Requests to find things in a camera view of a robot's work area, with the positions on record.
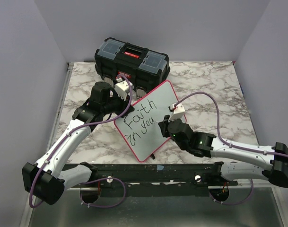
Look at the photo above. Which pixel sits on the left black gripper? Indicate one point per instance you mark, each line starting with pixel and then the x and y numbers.
pixel 124 104

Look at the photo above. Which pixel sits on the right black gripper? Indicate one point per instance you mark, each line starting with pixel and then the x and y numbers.
pixel 164 126

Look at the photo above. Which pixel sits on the pink framed whiteboard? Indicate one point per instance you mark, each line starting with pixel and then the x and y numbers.
pixel 140 128

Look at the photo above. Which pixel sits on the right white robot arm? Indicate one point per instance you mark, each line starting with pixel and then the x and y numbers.
pixel 251 162

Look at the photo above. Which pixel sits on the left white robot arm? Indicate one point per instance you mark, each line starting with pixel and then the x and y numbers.
pixel 46 179

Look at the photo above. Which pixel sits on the blue tape piece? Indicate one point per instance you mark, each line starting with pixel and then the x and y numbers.
pixel 160 167

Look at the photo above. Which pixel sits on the black plastic toolbox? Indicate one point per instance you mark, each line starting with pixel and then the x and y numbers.
pixel 144 68

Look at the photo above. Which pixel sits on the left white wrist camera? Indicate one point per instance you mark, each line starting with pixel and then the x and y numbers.
pixel 122 88

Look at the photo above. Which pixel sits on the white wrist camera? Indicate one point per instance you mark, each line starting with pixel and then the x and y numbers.
pixel 122 88
pixel 177 111

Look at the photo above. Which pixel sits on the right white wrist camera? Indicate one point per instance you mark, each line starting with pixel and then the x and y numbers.
pixel 177 111

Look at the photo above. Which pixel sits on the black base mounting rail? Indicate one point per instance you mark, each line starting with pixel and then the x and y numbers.
pixel 143 180

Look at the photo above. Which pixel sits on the aluminium frame rail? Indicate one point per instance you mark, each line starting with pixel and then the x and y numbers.
pixel 27 213

